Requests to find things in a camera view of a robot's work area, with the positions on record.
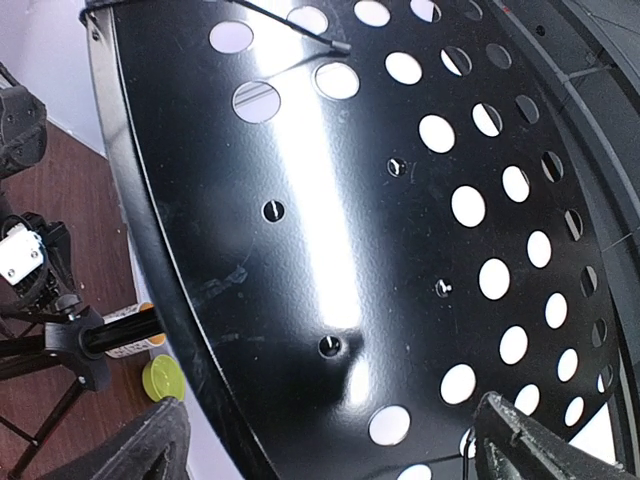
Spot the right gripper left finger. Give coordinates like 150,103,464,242
82,398,191,479

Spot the white floral mug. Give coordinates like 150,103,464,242
104,302,166,359

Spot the green bowl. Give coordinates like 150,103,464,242
142,354,186,402

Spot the black music stand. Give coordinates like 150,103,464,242
0,0,640,480

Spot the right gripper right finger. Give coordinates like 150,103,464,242
474,392,634,479

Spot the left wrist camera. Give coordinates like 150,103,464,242
1,212,75,310

